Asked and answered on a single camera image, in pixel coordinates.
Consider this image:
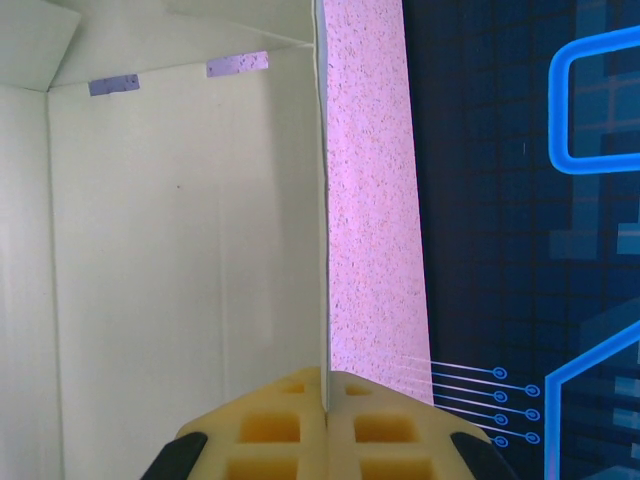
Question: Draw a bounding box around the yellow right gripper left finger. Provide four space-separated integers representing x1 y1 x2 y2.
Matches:
144 366 327 480

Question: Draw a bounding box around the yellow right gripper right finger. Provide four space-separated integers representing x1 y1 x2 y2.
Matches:
327 369 516 480

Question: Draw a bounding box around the light green paper box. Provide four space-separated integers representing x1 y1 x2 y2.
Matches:
0 0 332 480

